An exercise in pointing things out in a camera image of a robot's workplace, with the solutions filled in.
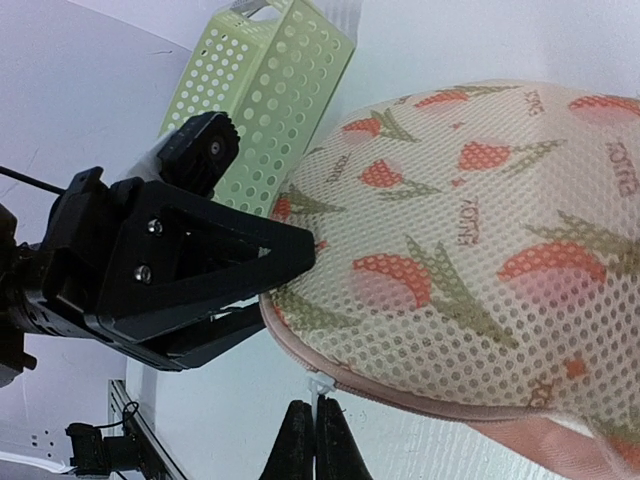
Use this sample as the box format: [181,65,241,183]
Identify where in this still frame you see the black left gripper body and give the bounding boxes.
[1,167,125,386]

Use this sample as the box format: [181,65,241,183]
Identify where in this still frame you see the green perforated plastic basket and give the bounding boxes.
[160,0,362,216]

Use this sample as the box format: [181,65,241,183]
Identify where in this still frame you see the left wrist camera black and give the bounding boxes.
[124,111,242,199]

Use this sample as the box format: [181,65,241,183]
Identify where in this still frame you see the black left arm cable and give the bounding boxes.
[0,164,69,196]

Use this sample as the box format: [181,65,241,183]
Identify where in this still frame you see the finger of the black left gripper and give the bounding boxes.
[128,309,265,371]
[97,181,316,343]

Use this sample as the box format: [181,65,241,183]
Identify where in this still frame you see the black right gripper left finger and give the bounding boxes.
[259,400,315,480]

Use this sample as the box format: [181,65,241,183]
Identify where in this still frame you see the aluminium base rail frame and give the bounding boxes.
[107,380,187,480]

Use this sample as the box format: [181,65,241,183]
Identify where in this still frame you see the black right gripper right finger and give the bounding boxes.
[315,396,373,480]

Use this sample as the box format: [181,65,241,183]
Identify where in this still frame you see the beige tulip mesh laundry bag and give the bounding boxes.
[260,80,639,479]

